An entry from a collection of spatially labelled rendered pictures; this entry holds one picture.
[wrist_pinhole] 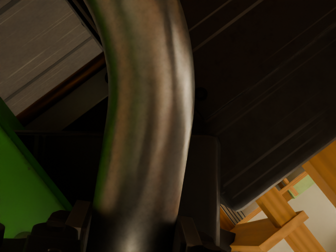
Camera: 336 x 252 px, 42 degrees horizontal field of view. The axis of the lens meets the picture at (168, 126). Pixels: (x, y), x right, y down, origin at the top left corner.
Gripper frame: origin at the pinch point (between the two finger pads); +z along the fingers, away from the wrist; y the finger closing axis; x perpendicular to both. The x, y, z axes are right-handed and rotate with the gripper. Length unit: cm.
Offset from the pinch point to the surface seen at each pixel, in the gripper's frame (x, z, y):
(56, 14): 15, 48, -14
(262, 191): 1.3, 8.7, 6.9
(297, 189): -114, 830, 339
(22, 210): -0.2, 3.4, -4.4
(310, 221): -180, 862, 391
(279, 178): 2.2, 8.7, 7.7
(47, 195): 0.6, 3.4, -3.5
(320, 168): -2, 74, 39
